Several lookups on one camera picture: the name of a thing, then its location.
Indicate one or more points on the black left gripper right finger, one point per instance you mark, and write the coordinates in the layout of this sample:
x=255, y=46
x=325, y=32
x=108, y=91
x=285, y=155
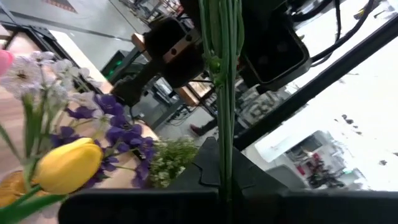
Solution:
x=295, y=208

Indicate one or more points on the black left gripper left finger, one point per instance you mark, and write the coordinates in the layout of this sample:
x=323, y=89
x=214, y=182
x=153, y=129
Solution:
x=149, y=207

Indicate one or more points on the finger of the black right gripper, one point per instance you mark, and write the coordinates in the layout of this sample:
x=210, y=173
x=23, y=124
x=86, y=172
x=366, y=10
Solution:
x=183, y=68
x=273, y=46

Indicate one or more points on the red artificial flower bunch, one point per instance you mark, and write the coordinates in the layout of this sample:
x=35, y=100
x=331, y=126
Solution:
x=225, y=109

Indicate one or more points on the purple artificial flower bunch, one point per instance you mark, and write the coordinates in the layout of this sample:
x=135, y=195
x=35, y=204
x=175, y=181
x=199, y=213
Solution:
x=113, y=105

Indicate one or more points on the yellow artificial tulip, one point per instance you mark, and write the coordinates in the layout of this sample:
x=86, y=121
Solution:
x=68, y=166

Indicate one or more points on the white artificial flower bunch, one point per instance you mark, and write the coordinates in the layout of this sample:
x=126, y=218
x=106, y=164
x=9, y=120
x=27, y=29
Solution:
x=21, y=76

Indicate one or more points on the pink artificial tulip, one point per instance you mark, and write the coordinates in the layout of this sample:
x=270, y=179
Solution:
x=4, y=62

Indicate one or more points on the green bush with white blossoms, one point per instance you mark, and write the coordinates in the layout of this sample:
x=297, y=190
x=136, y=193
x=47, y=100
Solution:
x=174, y=158

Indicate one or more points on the person's shoe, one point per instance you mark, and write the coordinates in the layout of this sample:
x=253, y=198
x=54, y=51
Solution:
x=196, y=130

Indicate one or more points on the yellow glass vase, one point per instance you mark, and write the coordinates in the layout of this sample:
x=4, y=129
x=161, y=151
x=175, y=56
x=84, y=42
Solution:
x=11, y=189

